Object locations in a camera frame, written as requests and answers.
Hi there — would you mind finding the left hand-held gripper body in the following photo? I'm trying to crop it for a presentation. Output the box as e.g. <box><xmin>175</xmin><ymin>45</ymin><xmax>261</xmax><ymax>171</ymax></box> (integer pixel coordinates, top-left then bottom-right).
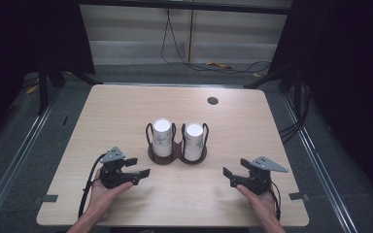
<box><xmin>98</xmin><ymin>146</ymin><xmax>141</xmax><ymax>190</ymax></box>

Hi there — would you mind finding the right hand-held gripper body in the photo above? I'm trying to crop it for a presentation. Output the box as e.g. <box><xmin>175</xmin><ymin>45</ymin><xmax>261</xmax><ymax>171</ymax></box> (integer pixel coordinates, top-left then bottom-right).
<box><xmin>237</xmin><ymin>155</ymin><xmax>289</xmax><ymax>196</ymax></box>

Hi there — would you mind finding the black wire cup holder rack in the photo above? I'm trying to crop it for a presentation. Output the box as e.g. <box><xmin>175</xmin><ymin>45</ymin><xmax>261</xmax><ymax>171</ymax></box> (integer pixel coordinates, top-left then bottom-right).
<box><xmin>145</xmin><ymin>121</ymin><xmax>210</xmax><ymax>166</ymax></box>

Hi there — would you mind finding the person's left hand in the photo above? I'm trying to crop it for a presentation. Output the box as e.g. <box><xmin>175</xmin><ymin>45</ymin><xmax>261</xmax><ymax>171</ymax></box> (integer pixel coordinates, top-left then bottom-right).
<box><xmin>88</xmin><ymin>169</ymin><xmax>134</xmax><ymax>216</ymax></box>

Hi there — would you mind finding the person's right hand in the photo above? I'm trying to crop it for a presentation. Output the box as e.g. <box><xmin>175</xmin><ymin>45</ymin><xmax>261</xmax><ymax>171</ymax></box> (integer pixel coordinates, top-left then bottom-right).
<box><xmin>235</xmin><ymin>183</ymin><xmax>280</xmax><ymax>224</ymax></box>

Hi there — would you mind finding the black metal stand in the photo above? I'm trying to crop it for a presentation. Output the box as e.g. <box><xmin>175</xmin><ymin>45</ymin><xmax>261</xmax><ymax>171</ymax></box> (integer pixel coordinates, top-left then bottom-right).
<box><xmin>243</xmin><ymin>67</ymin><xmax>305</xmax><ymax>113</ymax></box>
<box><xmin>37</xmin><ymin>59</ymin><xmax>95</xmax><ymax>117</ymax></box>

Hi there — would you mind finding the black curtain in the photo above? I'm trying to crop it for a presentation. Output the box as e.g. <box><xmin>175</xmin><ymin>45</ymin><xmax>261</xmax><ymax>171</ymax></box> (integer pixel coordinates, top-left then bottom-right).
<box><xmin>266</xmin><ymin>0</ymin><xmax>373</xmax><ymax>208</ymax></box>
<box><xmin>0</xmin><ymin>0</ymin><xmax>96</xmax><ymax>147</ymax></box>

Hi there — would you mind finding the black overhead beam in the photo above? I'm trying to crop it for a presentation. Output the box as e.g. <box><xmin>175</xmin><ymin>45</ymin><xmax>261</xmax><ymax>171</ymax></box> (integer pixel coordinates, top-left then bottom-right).
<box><xmin>77</xmin><ymin>0</ymin><xmax>293</xmax><ymax>16</ymax></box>

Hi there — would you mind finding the right hand-held gripper black cable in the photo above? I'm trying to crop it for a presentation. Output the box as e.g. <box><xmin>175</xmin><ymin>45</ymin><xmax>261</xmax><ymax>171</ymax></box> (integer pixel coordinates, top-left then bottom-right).
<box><xmin>267</xmin><ymin>181</ymin><xmax>282</xmax><ymax>222</ymax></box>

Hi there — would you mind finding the hand-held gripper black cable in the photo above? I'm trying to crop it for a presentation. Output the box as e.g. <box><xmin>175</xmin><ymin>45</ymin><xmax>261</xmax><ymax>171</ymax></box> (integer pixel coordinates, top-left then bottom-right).
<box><xmin>77</xmin><ymin>153</ymin><xmax>107</xmax><ymax>218</ymax></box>
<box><xmin>267</xmin><ymin>181</ymin><xmax>282</xmax><ymax>222</ymax></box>

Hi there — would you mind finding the left hand-held gripper black cable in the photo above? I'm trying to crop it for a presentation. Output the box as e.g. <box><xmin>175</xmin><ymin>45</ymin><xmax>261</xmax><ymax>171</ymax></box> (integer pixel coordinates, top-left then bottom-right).
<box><xmin>77</xmin><ymin>153</ymin><xmax>107</xmax><ymax>218</ymax></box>

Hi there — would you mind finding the bundle of black cables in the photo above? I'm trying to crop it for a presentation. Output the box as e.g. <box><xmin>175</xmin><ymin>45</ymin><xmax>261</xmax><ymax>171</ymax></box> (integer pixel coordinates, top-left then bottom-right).
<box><xmin>278</xmin><ymin>83</ymin><xmax>313</xmax><ymax>146</ymax></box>

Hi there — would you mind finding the metal floor rail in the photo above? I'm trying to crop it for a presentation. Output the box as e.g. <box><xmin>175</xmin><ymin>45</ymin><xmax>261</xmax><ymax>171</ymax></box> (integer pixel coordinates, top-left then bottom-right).
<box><xmin>281</xmin><ymin>93</ymin><xmax>359</xmax><ymax>233</ymax></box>
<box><xmin>0</xmin><ymin>86</ymin><xmax>63</xmax><ymax>225</ymax></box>

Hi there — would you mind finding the yellow strap on floor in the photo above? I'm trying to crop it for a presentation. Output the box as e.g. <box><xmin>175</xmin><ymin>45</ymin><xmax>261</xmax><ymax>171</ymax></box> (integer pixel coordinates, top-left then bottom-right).
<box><xmin>206</xmin><ymin>60</ymin><xmax>235</xmax><ymax>70</ymax></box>

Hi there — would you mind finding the black floor cable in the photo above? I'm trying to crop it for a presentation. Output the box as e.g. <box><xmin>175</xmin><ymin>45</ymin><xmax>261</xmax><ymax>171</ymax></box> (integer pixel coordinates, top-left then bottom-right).
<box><xmin>160</xmin><ymin>8</ymin><xmax>272</xmax><ymax>76</ymax></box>

